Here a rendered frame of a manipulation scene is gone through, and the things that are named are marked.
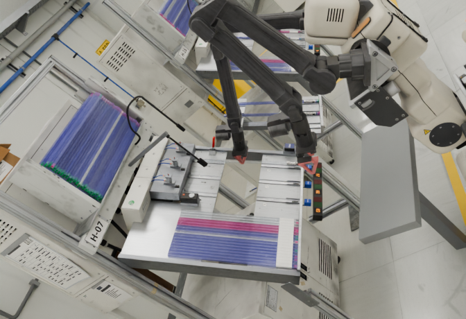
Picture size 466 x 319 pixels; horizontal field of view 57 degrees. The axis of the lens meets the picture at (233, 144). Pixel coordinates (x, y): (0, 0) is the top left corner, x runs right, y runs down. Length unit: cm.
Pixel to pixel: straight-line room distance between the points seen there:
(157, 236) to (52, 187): 46
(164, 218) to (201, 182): 25
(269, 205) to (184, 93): 130
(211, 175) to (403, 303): 109
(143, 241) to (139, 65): 143
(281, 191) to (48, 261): 103
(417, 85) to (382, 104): 14
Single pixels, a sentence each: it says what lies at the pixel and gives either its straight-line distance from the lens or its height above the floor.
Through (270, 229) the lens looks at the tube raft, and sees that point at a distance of 181.
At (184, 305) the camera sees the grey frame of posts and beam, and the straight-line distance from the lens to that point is 196.
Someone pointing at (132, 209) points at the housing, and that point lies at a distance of 186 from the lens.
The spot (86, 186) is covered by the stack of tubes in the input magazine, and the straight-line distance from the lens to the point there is 181.
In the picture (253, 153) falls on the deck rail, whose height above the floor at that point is 89.
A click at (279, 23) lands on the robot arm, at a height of 132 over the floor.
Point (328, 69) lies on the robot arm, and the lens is 126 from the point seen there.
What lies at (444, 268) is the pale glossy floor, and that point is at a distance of 229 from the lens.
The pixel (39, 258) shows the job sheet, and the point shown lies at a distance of 200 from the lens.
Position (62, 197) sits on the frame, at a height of 152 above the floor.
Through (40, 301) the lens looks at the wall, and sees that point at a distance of 327.
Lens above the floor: 176
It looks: 21 degrees down
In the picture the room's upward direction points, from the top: 51 degrees counter-clockwise
